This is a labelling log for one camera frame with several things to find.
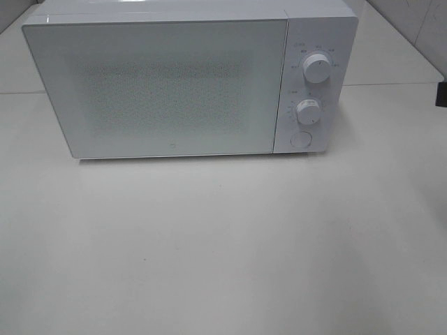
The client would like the white microwave knob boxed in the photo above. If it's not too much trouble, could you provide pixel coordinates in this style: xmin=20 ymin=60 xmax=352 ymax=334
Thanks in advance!
xmin=295 ymin=99 xmax=322 ymax=126
xmin=302 ymin=52 xmax=332 ymax=84

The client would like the white microwave door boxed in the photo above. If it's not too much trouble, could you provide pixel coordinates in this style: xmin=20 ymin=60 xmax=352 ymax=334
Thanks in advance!
xmin=22 ymin=20 xmax=287 ymax=159

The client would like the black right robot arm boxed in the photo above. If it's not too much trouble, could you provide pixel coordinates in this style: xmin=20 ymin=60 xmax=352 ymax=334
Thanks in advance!
xmin=435 ymin=82 xmax=447 ymax=107

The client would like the white microwave oven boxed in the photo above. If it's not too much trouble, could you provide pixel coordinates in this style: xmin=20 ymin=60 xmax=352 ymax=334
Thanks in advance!
xmin=22 ymin=1 xmax=358 ymax=154

